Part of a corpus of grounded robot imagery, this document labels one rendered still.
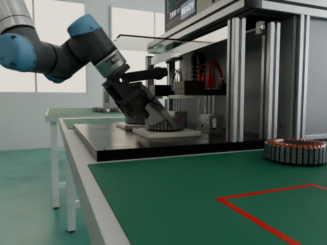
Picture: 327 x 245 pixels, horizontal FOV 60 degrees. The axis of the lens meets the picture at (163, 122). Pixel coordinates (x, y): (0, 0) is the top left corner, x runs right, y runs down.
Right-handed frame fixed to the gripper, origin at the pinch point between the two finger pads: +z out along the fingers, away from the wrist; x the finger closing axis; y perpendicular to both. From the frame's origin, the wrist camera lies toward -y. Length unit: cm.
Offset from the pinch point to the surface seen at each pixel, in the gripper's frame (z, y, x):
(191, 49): -11.6, -20.7, -2.3
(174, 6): -24.2, -35.2, -22.6
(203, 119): 6.3, -9.8, 0.9
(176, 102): 3.9, -14.5, -23.8
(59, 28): -112, -72, -472
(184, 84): -6.1, -10.1, 3.0
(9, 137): -15, 115, -472
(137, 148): -6.7, 12.9, 19.8
